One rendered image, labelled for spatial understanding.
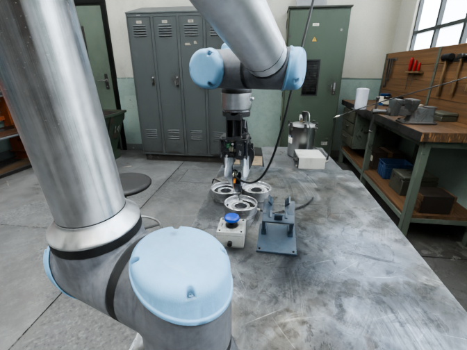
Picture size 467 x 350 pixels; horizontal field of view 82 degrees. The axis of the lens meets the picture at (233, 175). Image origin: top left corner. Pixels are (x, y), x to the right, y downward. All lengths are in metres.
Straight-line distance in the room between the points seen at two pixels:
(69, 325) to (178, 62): 2.92
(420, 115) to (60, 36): 2.27
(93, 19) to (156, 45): 1.24
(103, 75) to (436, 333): 4.55
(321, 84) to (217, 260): 3.47
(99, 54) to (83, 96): 4.37
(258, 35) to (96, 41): 4.36
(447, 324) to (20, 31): 0.73
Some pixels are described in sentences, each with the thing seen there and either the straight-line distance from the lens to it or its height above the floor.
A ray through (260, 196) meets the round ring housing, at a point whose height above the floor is 0.83.
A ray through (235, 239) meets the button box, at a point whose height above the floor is 0.83.
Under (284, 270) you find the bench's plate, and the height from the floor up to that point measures 0.80.
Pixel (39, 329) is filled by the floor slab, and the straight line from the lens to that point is 1.85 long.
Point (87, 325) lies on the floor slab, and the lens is 1.75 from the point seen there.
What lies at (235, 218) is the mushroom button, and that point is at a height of 0.87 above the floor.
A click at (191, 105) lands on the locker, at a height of 0.79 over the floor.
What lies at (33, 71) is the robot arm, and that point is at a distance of 0.31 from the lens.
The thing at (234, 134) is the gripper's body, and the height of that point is 1.08.
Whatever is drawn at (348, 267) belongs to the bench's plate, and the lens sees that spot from 0.71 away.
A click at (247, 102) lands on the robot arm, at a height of 1.15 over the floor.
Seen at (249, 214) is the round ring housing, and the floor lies 0.83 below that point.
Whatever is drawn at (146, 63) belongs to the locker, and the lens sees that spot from 3.82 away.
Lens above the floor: 1.23
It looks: 22 degrees down
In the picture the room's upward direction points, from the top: straight up
